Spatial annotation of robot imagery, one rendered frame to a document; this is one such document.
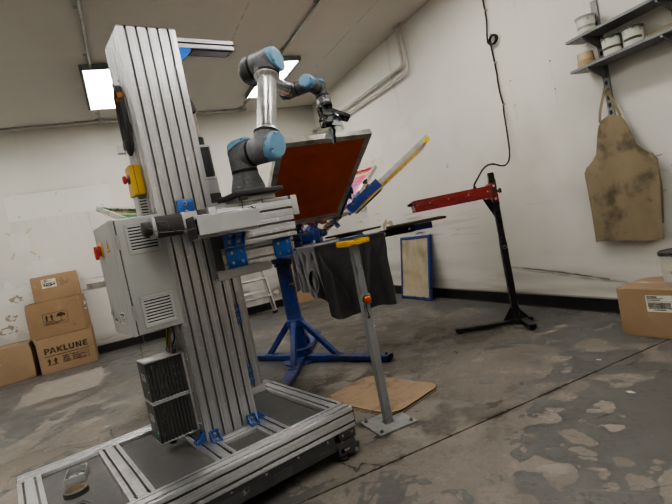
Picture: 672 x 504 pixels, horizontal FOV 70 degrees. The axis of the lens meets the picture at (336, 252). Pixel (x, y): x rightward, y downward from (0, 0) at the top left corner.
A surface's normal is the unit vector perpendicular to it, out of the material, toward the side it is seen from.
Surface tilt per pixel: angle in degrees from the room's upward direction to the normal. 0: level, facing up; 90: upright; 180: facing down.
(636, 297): 89
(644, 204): 92
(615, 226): 90
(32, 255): 90
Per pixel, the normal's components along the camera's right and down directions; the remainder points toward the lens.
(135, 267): 0.58, -0.07
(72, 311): 0.36, -0.03
